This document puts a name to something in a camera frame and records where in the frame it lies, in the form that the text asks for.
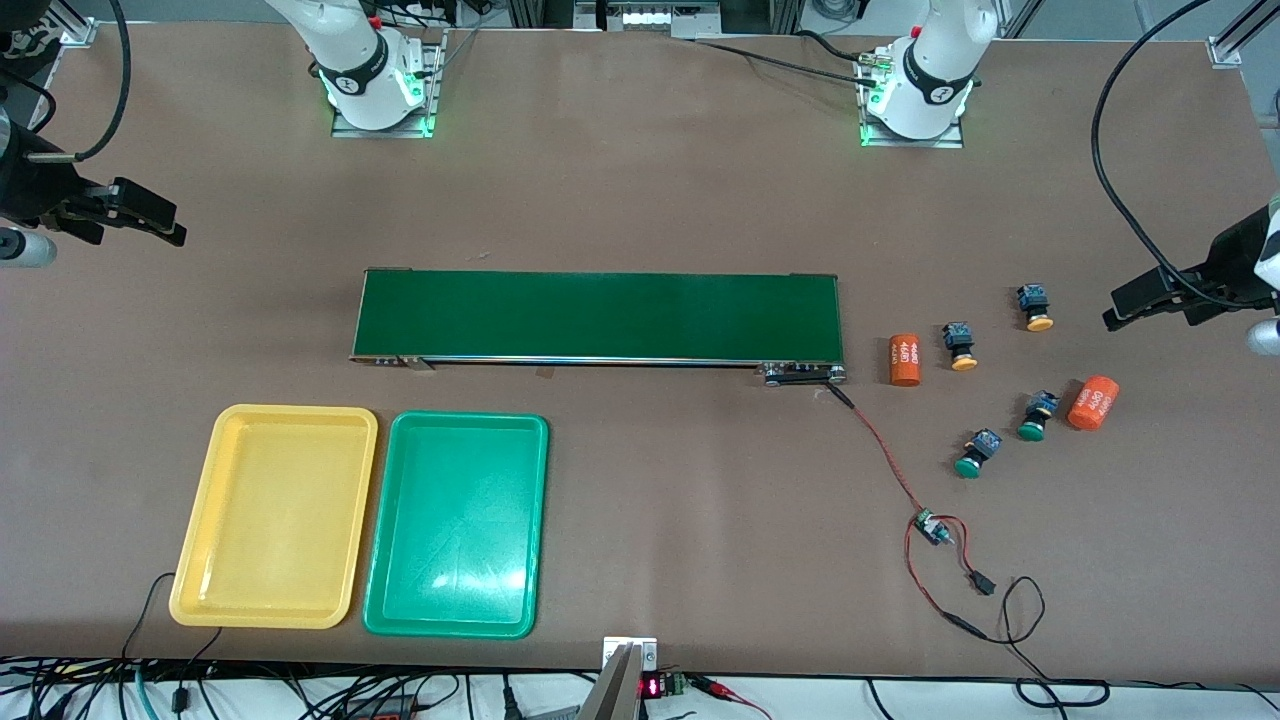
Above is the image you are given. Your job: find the thick black cable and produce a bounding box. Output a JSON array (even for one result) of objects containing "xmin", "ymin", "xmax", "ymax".
[{"xmin": 690, "ymin": 28, "xmax": 886, "ymax": 91}]

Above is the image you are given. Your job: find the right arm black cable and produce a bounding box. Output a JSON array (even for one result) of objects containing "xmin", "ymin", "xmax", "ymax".
[{"xmin": 0, "ymin": 0, "xmax": 133, "ymax": 164}]

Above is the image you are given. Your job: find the yellow push button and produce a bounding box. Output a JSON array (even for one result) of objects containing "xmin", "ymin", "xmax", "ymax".
[
  {"xmin": 1016, "ymin": 284, "xmax": 1055, "ymax": 333},
  {"xmin": 943, "ymin": 321, "xmax": 981, "ymax": 373}
]

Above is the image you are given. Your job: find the yellow plastic tray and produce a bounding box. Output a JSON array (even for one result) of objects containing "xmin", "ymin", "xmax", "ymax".
[{"xmin": 168, "ymin": 403, "xmax": 380, "ymax": 631}]

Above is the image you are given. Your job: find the green conveyor belt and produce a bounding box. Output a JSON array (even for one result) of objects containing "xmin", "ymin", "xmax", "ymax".
[{"xmin": 349, "ymin": 267, "xmax": 849, "ymax": 388}]

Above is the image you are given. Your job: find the red black twisted wire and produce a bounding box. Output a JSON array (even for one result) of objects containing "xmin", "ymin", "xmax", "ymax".
[{"xmin": 826, "ymin": 384, "xmax": 926, "ymax": 519}]

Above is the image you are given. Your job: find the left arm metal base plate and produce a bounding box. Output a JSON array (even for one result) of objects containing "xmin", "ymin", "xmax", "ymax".
[{"xmin": 858, "ymin": 45, "xmax": 966, "ymax": 149}]

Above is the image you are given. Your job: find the silver mounting plate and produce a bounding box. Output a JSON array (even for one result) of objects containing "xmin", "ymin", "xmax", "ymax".
[{"xmin": 603, "ymin": 636, "xmax": 659, "ymax": 673}]

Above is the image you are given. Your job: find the green push button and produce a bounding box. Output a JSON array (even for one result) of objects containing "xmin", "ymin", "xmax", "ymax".
[
  {"xmin": 953, "ymin": 428, "xmax": 1004, "ymax": 480},
  {"xmin": 1017, "ymin": 390, "xmax": 1061, "ymax": 443}
]

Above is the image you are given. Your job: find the grey metal beam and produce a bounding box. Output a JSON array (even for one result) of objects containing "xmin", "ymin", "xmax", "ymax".
[{"xmin": 577, "ymin": 643, "xmax": 643, "ymax": 720}]

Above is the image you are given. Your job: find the green plastic tray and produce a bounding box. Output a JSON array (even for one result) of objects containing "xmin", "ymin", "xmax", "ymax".
[{"xmin": 362, "ymin": 411, "xmax": 551, "ymax": 640}]

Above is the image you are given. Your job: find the dark patterned bundle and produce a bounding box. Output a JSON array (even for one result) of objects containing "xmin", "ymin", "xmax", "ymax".
[{"xmin": 0, "ymin": 25, "xmax": 61, "ymax": 63}]

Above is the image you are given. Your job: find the red clip lead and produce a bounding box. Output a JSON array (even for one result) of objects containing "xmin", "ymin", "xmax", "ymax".
[{"xmin": 690, "ymin": 675, "xmax": 776, "ymax": 720}]

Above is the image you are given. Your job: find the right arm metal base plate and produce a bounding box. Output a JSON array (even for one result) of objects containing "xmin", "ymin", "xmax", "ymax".
[{"xmin": 330, "ymin": 28, "xmax": 447, "ymax": 139}]

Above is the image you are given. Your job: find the white light bar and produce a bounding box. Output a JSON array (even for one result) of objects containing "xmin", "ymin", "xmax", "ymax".
[{"xmin": 575, "ymin": 0, "xmax": 723, "ymax": 33}]

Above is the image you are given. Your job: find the thin black looped cable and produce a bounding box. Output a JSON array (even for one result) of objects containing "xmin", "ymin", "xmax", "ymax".
[{"xmin": 985, "ymin": 575, "xmax": 1111, "ymax": 711}]

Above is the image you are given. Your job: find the black cable inline connector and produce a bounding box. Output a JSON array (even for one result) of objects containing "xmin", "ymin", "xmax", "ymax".
[{"xmin": 172, "ymin": 626, "xmax": 225, "ymax": 711}]

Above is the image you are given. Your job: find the red wire black connector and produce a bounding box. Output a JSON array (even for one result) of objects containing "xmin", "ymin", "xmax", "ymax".
[{"xmin": 903, "ymin": 513, "xmax": 1001, "ymax": 643}]

